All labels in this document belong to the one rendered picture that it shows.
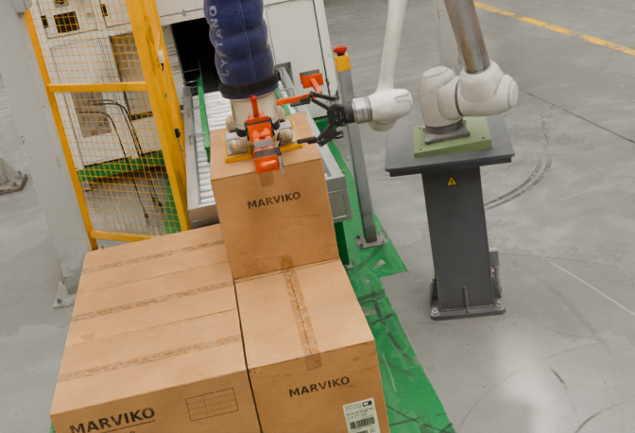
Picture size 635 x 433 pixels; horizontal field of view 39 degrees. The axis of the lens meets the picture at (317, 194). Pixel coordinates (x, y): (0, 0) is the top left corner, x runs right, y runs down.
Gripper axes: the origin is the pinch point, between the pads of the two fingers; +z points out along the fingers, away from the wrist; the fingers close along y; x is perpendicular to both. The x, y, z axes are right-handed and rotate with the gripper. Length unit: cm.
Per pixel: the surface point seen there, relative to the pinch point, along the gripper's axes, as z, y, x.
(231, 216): 29.3, 28.4, -3.0
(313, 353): 11, 53, -64
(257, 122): 13.3, -1.6, 5.1
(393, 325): -27, 107, 33
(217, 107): 33, 53, 246
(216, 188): 32.0, 16.8, -3.0
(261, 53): 6.9, -22.3, 20.1
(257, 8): 5.1, -38.4, 20.8
